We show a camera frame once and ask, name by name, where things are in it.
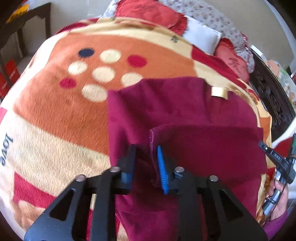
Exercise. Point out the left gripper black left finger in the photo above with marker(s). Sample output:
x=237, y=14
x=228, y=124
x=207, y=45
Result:
x=86, y=203

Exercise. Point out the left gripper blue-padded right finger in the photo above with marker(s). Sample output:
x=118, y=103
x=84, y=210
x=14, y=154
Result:
x=207, y=210

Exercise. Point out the maroon fleece garment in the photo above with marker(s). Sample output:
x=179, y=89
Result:
x=206, y=135

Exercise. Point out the right forearm magenta sleeve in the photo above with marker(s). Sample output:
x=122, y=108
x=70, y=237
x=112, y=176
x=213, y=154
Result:
x=271, y=227

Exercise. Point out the dark carved wooden headboard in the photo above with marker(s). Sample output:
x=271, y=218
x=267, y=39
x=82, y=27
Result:
x=273, y=97

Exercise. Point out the orange cream patterned blanket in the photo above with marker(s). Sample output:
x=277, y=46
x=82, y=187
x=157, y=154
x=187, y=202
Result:
x=54, y=120

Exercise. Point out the red heart pillow right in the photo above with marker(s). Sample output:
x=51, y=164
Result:
x=225, y=51

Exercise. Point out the red heart pillow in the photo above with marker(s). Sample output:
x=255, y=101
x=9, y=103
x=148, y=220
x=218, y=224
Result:
x=153, y=11
x=225, y=51

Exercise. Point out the white small pillow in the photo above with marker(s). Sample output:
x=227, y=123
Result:
x=201, y=36

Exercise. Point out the floral grey quilt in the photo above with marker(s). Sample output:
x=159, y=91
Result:
x=209, y=16

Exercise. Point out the dark wooden side table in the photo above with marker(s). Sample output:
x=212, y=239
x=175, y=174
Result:
x=16, y=25

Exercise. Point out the red heart pillow left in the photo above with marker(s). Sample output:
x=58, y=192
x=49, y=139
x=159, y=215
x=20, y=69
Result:
x=153, y=11

